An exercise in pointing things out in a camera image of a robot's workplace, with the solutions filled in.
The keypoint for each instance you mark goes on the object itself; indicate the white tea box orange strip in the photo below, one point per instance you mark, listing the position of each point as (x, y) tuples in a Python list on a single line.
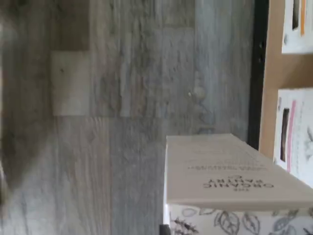
[(297, 24)]

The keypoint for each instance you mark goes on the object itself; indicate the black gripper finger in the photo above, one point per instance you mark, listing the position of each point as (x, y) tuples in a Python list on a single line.
[(164, 230)]

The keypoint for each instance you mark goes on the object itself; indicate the white tea box pink strip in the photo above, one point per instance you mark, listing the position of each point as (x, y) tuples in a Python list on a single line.
[(300, 127)]

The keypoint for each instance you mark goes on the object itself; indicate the wooden shelf board with tea boxes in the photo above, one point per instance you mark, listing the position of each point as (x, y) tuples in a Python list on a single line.
[(271, 73)]

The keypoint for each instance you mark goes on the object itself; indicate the white tea box green strip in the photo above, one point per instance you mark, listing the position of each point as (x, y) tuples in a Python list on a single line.
[(220, 171)]

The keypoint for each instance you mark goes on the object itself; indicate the black metal shelf rack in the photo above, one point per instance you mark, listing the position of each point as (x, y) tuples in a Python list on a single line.
[(256, 73)]

